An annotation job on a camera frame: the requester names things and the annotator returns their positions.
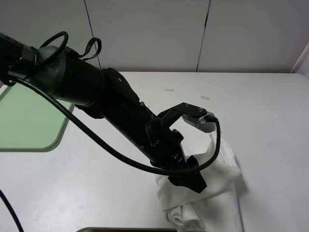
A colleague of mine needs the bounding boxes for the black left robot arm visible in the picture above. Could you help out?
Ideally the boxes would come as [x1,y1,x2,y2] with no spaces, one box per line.
[0,31,209,193]

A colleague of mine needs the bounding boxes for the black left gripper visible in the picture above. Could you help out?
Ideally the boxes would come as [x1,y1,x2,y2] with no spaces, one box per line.
[137,117,207,193]

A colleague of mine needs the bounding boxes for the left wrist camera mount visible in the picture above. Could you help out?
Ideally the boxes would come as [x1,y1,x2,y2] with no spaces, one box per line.
[146,102,216,146]

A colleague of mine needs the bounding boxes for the green plastic tray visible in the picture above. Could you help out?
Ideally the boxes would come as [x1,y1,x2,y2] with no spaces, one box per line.
[0,84,68,151]

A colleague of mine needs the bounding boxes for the white short sleeve shirt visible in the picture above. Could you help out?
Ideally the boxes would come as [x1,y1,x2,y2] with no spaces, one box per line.
[154,139,243,232]

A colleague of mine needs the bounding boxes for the black left camera cable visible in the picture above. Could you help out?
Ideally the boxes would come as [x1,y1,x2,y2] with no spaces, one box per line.
[0,31,221,232]

